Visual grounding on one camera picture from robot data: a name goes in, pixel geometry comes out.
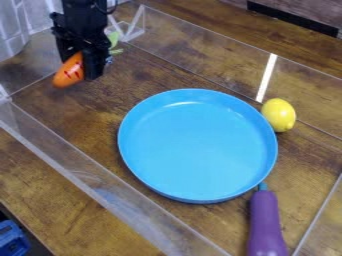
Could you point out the clear acrylic enclosure wall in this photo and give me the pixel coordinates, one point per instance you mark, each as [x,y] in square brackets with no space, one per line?
[65,180]

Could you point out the yellow toy lemon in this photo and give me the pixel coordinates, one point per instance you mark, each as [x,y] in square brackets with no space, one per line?
[280,113]

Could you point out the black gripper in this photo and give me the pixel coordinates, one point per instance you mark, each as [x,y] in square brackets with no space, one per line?
[78,30]

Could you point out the blue round plate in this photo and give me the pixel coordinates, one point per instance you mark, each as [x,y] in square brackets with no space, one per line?
[198,145]

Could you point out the white gridded curtain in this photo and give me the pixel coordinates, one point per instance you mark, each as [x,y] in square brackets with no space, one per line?
[24,17]

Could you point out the dark baseboard strip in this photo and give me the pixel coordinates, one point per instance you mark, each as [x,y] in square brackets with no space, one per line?
[293,19]

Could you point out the purple toy eggplant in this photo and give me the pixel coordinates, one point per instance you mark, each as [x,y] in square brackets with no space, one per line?
[266,240]

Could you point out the orange toy carrot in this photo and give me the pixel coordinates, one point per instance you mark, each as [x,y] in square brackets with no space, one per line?
[71,73]

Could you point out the blue object at corner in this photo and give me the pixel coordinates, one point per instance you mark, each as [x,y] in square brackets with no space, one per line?
[14,241]

